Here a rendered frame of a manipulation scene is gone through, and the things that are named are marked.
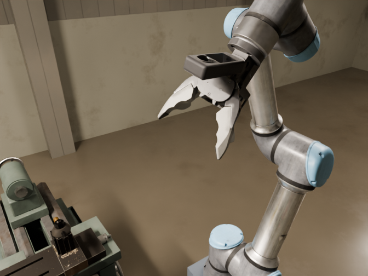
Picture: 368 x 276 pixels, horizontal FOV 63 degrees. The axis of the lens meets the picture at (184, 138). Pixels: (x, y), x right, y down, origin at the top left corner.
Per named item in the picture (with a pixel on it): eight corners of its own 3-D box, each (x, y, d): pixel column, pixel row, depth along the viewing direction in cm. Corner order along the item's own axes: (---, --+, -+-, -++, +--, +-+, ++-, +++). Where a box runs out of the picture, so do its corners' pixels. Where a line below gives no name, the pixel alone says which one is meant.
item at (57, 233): (73, 231, 133) (72, 226, 131) (55, 240, 128) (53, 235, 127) (67, 221, 138) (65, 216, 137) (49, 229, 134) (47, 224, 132)
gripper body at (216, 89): (235, 121, 58) (270, 68, 58) (221, 108, 51) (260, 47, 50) (205, 103, 62) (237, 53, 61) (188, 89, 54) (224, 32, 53)
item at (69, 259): (88, 266, 134) (86, 259, 132) (66, 279, 129) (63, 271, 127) (73, 237, 149) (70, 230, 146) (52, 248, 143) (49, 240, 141)
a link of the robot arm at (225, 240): (224, 239, 119) (226, 214, 112) (249, 262, 110) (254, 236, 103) (201, 254, 113) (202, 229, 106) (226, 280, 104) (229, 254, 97)
